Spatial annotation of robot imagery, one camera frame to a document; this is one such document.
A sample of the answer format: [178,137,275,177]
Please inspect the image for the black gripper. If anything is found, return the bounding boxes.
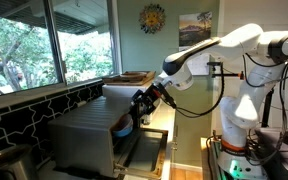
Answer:
[129,84,162,117]

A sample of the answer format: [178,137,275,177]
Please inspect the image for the purple plastic bowl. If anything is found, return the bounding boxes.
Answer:
[116,113,134,129]

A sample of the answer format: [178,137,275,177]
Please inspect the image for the blue bowl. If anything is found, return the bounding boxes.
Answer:
[111,121,134,139]

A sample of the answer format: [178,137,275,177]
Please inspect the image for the silver toaster oven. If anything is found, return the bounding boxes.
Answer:
[47,95,144,179]

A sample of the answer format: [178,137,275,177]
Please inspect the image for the white microwave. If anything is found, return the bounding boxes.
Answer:
[102,78,163,124]

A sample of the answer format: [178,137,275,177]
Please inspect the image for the dark wooden dish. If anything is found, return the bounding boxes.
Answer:
[119,71,148,80]

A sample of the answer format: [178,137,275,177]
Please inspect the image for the wooden serving tray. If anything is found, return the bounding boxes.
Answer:
[102,70,157,87]

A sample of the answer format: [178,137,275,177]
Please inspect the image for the black mounting rod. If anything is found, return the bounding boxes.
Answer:
[206,61,246,80]

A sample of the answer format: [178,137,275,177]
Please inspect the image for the black upright pole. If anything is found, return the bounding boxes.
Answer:
[261,87,275,128]

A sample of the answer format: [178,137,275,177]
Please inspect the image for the black electronics box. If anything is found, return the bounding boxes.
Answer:
[254,127,288,158]

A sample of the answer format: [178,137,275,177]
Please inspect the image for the metal pot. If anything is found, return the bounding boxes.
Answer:
[0,143,38,180]

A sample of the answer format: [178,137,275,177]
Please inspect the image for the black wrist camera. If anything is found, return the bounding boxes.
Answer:
[155,82,178,110]

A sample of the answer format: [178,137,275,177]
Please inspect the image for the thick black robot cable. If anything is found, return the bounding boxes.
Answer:
[157,64,226,119]

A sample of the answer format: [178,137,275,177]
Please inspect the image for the sun wall ornament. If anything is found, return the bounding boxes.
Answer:
[138,3,167,35]

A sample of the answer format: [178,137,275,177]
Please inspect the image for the landscape photo wall calendar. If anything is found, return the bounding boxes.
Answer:
[178,11,214,76]

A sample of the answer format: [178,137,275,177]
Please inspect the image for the window frame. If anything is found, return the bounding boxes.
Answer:
[0,0,122,101]

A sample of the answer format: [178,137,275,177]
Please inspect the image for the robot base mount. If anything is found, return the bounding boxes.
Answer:
[216,154,268,180]

